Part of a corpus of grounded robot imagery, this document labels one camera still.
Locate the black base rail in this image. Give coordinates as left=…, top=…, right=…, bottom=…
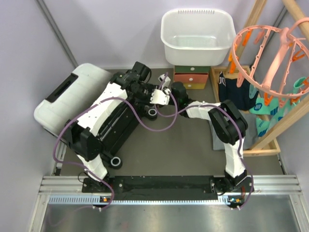
left=82, top=174, right=254, bottom=201

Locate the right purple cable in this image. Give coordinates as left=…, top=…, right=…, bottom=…
left=154, top=72, right=254, bottom=210

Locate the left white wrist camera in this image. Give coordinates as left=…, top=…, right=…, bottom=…
left=150, top=89, right=170, bottom=105

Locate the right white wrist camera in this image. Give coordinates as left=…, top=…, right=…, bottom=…
left=158, top=73, right=171, bottom=89

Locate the wooden drying rack frame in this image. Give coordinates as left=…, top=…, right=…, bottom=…
left=210, top=0, right=309, bottom=157

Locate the aluminium frame rail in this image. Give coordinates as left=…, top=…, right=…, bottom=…
left=28, top=142, right=303, bottom=232

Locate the pink round clip hanger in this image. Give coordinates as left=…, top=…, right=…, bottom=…
left=229, top=17, right=309, bottom=106

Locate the black and white suitcase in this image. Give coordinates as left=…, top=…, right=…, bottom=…
left=34, top=63, right=114, bottom=144

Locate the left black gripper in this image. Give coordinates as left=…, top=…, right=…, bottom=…
left=131, top=85, right=160, bottom=109

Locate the dark navy garment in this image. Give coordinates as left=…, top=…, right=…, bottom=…
left=218, top=72, right=259, bottom=111

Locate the small colourful drawer cabinet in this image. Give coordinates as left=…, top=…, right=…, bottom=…
left=173, top=66, right=211, bottom=89

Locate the white plastic basin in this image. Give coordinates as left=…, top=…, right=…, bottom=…
left=160, top=8, right=236, bottom=66

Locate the grey button shirt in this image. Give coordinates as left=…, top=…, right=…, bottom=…
left=209, top=111, right=258, bottom=150

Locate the teal patterned sock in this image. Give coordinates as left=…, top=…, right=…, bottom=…
left=248, top=76, right=309, bottom=137

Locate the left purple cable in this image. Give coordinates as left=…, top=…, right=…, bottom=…
left=53, top=96, right=179, bottom=210

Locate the purple cable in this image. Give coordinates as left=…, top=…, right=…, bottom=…
left=53, top=96, right=179, bottom=210
left=154, top=72, right=254, bottom=210

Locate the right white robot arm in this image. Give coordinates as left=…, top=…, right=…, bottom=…
left=164, top=82, right=248, bottom=192

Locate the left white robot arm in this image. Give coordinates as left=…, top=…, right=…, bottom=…
left=63, top=61, right=157, bottom=192

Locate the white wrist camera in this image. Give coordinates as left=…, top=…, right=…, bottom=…
left=158, top=73, right=171, bottom=89
left=150, top=89, right=170, bottom=105

